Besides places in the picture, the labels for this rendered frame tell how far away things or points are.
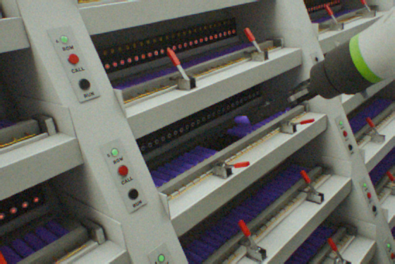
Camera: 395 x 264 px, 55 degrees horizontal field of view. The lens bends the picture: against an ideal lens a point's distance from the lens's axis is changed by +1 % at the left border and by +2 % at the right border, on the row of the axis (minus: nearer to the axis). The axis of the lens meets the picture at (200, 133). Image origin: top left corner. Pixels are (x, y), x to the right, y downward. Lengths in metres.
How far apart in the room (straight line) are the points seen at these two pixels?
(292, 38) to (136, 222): 0.69
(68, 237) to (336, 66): 0.54
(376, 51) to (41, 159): 0.55
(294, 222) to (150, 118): 0.46
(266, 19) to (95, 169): 0.72
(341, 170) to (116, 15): 0.76
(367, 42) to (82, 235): 0.57
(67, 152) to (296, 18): 0.76
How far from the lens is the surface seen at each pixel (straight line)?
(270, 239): 0.92
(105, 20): 0.73
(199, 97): 0.79
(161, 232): 0.68
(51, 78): 0.63
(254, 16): 1.18
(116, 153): 0.64
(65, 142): 0.62
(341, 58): 0.72
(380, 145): 1.38
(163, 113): 0.72
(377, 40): 0.69
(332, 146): 1.16
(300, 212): 1.01
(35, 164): 0.60
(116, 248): 0.66
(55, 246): 0.67
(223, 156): 0.85
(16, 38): 0.65
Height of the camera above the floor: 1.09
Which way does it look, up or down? 5 degrees down
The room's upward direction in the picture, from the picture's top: 23 degrees counter-clockwise
